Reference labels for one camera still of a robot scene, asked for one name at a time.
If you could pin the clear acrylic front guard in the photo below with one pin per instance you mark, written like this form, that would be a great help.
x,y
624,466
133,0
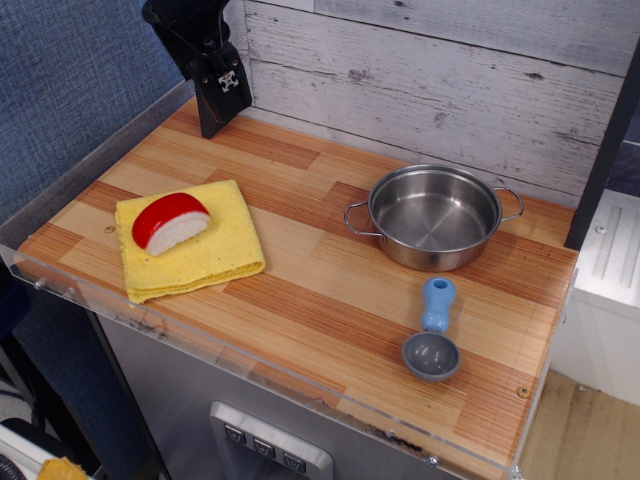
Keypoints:
x,y
296,364

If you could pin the blue grey ice cream scoop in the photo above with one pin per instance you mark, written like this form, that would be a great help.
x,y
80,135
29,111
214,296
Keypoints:
x,y
430,354

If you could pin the yellow folded cloth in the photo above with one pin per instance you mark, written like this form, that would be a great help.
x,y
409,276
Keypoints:
x,y
228,249

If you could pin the black right vertical post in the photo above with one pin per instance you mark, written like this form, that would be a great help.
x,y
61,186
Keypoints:
x,y
613,138

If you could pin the white appliance at right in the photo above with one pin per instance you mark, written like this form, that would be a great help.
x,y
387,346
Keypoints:
x,y
597,343

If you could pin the yellow object bottom left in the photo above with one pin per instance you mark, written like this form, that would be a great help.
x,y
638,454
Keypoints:
x,y
61,469

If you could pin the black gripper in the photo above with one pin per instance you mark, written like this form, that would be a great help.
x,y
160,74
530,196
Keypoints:
x,y
195,34

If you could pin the stainless steel stockpot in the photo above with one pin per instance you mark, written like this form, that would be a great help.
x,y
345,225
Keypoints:
x,y
431,218

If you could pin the silver button control panel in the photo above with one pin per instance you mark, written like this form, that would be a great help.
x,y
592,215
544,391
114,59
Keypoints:
x,y
237,428

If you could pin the red white toy sushi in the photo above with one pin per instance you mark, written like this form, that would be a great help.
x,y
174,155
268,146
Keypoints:
x,y
169,221

